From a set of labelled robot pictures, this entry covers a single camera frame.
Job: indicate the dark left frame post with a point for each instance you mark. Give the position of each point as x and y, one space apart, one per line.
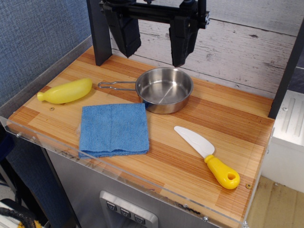
99 31

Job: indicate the dark frame post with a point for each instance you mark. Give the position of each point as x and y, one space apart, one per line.
99 31
288 73

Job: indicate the clear acrylic table guard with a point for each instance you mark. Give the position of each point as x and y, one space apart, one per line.
171 181

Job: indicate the yellow handled white knife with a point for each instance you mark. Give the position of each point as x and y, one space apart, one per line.
226 176

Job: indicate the grey button control panel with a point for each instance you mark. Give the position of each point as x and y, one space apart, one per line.
120 213

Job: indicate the yellow plastic banana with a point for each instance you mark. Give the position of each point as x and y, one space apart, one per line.
67 92

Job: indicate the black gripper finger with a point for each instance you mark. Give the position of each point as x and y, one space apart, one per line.
125 32
183 33

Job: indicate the white ribbed box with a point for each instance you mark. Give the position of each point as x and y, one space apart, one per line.
284 159

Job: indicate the blue cloth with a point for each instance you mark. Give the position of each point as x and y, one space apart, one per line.
114 130

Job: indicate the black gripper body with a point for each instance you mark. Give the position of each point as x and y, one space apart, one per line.
193 9

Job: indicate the small steel pan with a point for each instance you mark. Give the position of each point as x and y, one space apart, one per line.
163 90

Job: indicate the dark right frame post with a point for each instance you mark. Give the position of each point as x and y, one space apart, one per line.
288 73

